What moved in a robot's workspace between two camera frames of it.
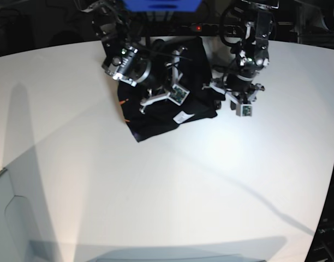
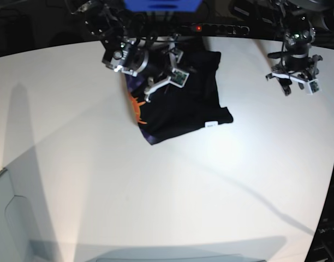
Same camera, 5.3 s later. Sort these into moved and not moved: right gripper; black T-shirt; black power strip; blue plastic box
Moved: black T-shirt; right gripper
Not moved: blue plastic box; black power strip
